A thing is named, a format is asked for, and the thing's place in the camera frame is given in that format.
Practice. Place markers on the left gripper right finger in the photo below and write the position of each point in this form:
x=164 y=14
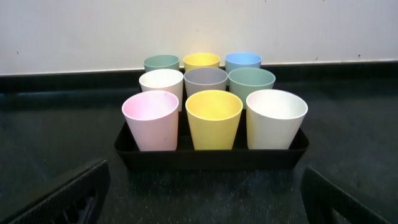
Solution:
x=326 y=202

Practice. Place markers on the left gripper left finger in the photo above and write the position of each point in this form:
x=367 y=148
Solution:
x=71 y=196

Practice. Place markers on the white cup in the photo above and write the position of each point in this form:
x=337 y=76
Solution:
x=161 y=81
x=273 y=130

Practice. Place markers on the pink cup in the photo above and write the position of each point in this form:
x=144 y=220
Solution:
x=154 y=130

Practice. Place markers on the yellow cup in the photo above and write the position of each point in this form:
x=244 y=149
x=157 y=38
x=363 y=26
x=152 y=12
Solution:
x=214 y=130
x=201 y=60

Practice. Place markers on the black tray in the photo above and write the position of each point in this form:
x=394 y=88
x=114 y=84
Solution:
x=211 y=160

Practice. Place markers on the green cup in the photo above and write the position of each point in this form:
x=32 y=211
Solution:
x=251 y=81
x=161 y=62

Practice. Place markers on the blue cup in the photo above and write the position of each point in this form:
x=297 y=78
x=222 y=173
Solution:
x=243 y=60

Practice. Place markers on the grey cup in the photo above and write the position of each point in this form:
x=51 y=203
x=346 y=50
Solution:
x=206 y=79

